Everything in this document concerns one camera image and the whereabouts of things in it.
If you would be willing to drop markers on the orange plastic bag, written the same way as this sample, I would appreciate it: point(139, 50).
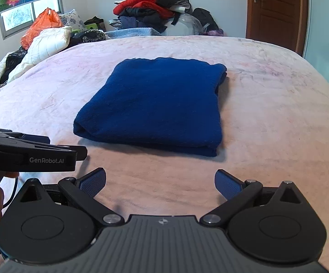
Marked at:
point(47, 19)

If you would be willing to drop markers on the dark clothes pile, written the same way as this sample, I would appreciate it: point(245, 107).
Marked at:
point(148, 18)

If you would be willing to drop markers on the black leopard print garment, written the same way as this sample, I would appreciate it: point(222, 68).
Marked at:
point(88, 36)

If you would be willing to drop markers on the brown wooden door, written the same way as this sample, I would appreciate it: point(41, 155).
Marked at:
point(279, 22)

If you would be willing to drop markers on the light blue folded blanket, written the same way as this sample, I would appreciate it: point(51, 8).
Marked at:
point(131, 32)

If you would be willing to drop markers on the white floral cushion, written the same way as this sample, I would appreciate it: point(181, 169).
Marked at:
point(73, 20)

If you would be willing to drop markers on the white quilted pillow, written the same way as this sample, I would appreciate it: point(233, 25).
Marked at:
point(48, 43)

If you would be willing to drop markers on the red garment on pile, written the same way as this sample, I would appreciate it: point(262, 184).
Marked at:
point(144, 4)

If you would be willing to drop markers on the blue knit sweater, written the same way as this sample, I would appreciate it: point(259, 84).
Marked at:
point(164, 103)

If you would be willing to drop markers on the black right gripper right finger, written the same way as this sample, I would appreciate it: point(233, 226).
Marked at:
point(274, 225)

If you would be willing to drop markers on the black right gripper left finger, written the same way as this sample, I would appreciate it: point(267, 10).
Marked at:
point(50, 223)

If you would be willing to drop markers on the window with grey frame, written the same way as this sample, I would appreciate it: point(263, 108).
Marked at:
point(17, 19)

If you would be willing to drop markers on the clear plastic bag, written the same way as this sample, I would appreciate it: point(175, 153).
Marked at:
point(184, 25)

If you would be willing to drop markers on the pink floral bed sheet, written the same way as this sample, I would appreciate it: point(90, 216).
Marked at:
point(274, 116)

